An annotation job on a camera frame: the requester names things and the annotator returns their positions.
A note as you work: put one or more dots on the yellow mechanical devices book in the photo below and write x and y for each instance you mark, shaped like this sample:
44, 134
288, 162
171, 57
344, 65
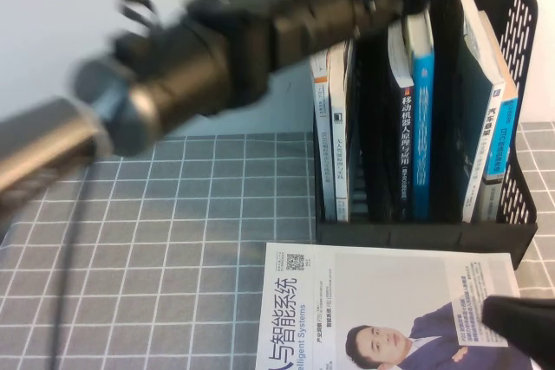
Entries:
422, 127

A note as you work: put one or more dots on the white spine book black logo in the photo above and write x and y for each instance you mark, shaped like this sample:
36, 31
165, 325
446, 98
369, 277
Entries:
340, 149

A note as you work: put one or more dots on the black spine mobile robot book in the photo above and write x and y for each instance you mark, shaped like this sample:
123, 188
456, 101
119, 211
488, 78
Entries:
405, 136

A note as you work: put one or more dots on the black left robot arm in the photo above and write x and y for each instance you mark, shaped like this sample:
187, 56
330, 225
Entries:
195, 62

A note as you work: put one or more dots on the white book with orange band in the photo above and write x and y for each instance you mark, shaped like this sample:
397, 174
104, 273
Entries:
323, 149

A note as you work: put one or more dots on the black three-slot book stand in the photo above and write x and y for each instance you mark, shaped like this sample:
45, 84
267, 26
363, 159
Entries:
433, 231

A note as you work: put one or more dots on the white magazine with man portrait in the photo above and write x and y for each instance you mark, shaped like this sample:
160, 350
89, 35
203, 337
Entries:
368, 283

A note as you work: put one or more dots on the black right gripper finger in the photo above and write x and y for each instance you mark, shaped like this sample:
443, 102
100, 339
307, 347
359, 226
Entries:
524, 326

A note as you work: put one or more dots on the blue spine book cream pages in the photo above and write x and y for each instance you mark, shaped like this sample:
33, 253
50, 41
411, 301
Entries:
503, 136

